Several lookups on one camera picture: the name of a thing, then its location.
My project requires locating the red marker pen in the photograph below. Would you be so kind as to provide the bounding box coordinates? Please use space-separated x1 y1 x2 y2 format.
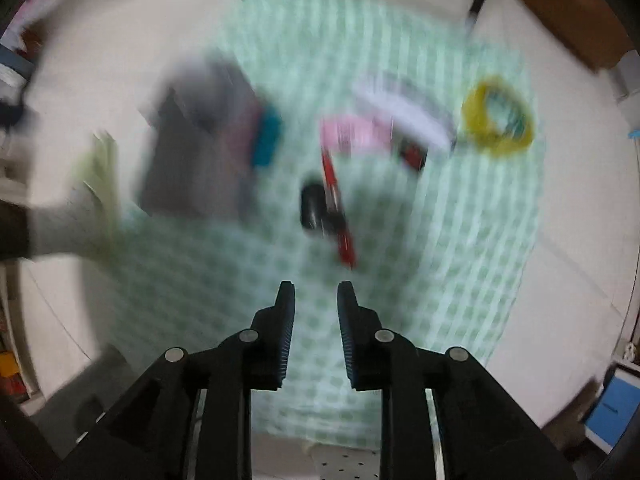
321 150 356 269

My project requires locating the black car key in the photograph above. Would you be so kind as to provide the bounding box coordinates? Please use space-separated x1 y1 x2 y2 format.
299 181 332 235

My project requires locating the red black key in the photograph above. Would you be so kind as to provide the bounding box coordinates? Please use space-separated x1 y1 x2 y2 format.
397 136 427 174

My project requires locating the teal small case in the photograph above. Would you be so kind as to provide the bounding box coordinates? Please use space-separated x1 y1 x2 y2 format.
252 104 282 168

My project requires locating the pink tissue pack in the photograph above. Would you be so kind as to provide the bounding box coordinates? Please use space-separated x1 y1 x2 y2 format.
320 114 393 155

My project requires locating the white glasses case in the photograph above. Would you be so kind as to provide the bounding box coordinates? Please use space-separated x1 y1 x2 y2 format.
352 73 457 154

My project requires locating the green left slipper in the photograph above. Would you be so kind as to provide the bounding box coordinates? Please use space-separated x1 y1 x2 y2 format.
76 131 120 264

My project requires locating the white cardboard storage box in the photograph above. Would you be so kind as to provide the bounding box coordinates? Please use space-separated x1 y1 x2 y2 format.
139 58 265 220

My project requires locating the yellow tape roll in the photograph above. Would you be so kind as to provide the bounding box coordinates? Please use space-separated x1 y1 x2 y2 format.
461 77 536 157

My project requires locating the green checkered cloth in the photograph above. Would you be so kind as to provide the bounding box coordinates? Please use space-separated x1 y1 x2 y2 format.
110 0 544 448

